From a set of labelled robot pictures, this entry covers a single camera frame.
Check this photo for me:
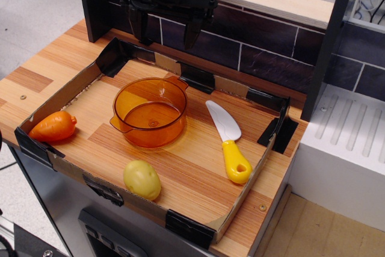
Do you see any yellow plastic toy potato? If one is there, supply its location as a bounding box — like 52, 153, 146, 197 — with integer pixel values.
123, 160, 161, 201

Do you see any orange plastic toy carrot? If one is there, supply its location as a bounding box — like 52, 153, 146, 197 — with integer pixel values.
28, 111, 77, 142

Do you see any white toy sink drainboard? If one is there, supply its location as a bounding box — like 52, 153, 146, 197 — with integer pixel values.
289, 85, 384, 231

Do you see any toy oven front panel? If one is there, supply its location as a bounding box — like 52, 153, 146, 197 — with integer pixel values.
78, 209, 168, 256

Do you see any toy knife yellow handle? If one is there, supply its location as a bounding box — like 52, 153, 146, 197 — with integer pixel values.
206, 101, 253, 184

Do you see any cardboard fence with black tape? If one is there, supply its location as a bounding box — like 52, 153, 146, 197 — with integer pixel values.
14, 39, 307, 256

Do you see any dark shelf frame with backsplash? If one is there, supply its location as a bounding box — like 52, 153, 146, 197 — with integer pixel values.
76, 0, 360, 122

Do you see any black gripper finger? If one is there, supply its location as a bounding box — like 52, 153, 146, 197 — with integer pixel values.
128, 5, 153, 46
183, 17, 202, 49

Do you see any transparent orange plastic pot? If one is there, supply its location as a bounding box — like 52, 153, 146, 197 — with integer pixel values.
109, 76, 188, 149

